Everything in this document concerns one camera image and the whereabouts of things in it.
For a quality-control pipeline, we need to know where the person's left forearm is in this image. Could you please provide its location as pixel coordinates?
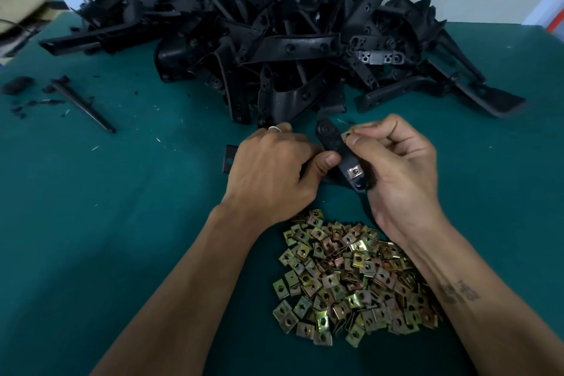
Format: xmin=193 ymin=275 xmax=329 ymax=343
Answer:
xmin=92 ymin=204 xmax=274 ymax=376

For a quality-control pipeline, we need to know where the person's right hand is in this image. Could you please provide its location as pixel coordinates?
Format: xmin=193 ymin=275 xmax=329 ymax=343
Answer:
xmin=342 ymin=114 xmax=446 ymax=244

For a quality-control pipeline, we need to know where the person's left hand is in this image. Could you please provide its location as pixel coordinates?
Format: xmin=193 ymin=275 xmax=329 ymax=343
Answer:
xmin=220 ymin=123 xmax=343 ymax=233

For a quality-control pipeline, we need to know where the pile of black plastic brackets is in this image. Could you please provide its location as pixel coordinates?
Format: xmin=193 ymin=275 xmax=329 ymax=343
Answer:
xmin=39 ymin=0 xmax=495 ymax=126

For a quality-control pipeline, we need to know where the white metal rack frame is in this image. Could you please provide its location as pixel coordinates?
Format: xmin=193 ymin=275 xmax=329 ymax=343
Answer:
xmin=524 ymin=0 xmax=564 ymax=33

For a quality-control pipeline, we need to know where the pile of brass clip nuts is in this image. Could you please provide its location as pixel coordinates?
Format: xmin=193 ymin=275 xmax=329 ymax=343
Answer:
xmin=271 ymin=208 xmax=442 ymax=348

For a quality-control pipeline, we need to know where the thin black plastic strip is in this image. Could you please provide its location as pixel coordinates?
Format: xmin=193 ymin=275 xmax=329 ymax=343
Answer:
xmin=48 ymin=76 xmax=118 ymax=135

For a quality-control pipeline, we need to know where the small black plastic scrap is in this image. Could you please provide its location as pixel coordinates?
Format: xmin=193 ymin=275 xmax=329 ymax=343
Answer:
xmin=2 ymin=77 xmax=36 ymax=96

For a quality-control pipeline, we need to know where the person's right forearm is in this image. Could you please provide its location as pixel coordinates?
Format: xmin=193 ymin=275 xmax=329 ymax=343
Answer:
xmin=397 ymin=208 xmax=564 ymax=376

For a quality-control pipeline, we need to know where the green table cloth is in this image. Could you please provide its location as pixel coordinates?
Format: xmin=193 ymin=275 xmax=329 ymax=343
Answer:
xmin=0 ymin=10 xmax=564 ymax=376

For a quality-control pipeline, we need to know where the brown cardboard piece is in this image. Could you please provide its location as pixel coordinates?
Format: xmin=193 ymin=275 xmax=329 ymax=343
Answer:
xmin=0 ymin=0 xmax=58 ymax=38

